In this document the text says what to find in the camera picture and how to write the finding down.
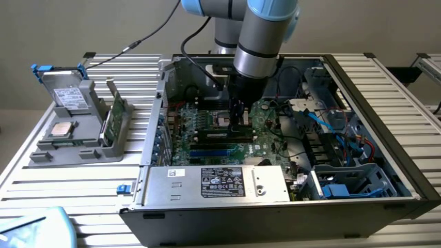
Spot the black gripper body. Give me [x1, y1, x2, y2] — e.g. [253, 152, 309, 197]
[227, 73, 267, 104]

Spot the RAM stick with white label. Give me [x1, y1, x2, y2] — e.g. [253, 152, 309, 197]
[199, 129, 255, 140]

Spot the CPU socket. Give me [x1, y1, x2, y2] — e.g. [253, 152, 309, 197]
[205, 110, 249, 129]

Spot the green motherboard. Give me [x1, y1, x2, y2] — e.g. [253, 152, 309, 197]
[166, 99, 295, 177]

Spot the silver chipset heatsink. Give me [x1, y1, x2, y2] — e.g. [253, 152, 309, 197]
[245, 157, 271, 166]

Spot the grey drive cage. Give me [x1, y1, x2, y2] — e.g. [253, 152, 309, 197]
[303, 66, 347, 111]

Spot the silver power supply unit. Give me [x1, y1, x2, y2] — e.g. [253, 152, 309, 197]
[136, 165, 301, 205]

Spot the green graphics card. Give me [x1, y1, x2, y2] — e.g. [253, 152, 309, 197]
[99, 76, 127, 147]

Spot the grey disk bay cage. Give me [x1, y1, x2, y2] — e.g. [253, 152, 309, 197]
[311, 162, 403, 201]

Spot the blue case latch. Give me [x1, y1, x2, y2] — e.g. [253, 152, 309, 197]
[116, 182, 134, 195]

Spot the grey parts rack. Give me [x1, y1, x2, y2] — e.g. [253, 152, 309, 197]
[28, 79, 138, 169]

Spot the open black PC case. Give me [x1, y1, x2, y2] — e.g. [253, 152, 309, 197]
[119, 53, 441, 248]

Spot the silver CPU chip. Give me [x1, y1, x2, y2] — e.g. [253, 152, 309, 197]
[50, 121, 83, 138]

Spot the metal slat side table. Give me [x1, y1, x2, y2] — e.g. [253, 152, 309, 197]
[415, 53, 441, 80]

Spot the light blue plastic object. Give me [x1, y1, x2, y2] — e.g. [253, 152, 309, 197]
[0, 206, 79, 248]

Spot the black wire loop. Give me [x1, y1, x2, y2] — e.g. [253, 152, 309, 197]
[275, 66, 305, 99]

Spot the silver drive bracket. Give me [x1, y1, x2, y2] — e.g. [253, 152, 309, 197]
[288, 98, 329, 117]

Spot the black cable to gripper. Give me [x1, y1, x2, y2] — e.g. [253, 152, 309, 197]
[182, 17, 224, 91]

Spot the blue SATA wire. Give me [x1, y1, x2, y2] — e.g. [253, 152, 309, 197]
[299, 109, 353, 166]

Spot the black cable with inline connector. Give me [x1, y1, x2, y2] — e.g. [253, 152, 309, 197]
[86, 0, 183, 70]

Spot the red wire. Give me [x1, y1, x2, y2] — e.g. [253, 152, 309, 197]
[364, 138, 377, 159]

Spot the silver hard disk blue bracket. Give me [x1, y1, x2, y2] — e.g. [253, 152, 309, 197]
[31, 64, 91, 112]

